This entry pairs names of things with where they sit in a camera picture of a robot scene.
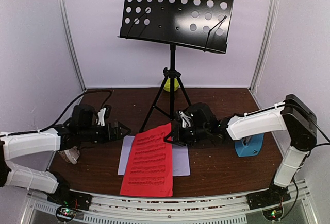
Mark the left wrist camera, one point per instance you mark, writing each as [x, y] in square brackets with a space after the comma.
[103, 114]

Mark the blue metronome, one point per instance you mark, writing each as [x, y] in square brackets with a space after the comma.
[249, 146]

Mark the lavender paper sheet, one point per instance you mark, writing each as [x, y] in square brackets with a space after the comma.
[181, 166]

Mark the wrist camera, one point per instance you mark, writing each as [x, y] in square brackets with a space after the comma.
[184, 120]
[103, 114]

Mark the left aluminium frame post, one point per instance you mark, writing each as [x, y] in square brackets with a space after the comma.
[70, 43]

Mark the right aluminium frame post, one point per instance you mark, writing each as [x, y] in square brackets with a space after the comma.
[265, 45]

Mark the red sheet music paper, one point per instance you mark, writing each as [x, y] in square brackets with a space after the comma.
[149, 170]

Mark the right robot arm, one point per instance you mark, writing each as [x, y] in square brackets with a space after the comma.
[197, 122]

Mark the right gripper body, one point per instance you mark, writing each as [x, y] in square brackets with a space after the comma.
[186, 137]

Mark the patterned white mug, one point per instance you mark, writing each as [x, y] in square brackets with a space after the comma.
[70, 155]

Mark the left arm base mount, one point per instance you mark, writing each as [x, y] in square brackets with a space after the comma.
[71, 207]

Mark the front aluminium rail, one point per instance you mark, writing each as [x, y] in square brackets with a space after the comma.
[230, 208]

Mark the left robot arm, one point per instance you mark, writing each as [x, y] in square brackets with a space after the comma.
[85, 125]

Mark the black music stand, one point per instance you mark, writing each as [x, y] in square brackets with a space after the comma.
[198, 24]

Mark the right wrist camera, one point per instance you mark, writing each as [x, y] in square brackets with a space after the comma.
[184, 120]

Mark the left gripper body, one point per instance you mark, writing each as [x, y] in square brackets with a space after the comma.
[100, 136]

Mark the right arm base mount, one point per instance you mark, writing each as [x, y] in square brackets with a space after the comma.
[271, 201]

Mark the aluminium frame post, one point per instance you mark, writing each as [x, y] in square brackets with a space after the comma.
[265, 45]
[70, 43]

